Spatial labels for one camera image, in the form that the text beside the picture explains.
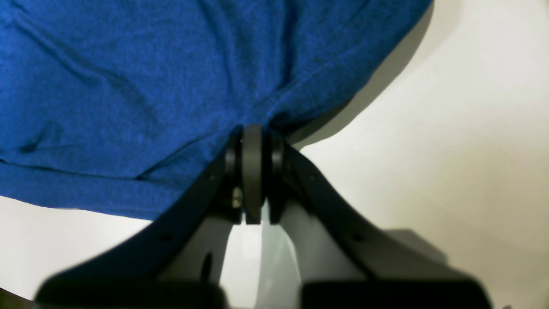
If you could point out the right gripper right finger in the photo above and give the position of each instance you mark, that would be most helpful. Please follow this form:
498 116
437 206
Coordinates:
346 262

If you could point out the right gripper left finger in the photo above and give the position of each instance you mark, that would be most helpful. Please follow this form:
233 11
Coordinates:
176 261

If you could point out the blue long-sleeve T-shirt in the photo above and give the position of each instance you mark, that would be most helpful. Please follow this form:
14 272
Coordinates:
116 106

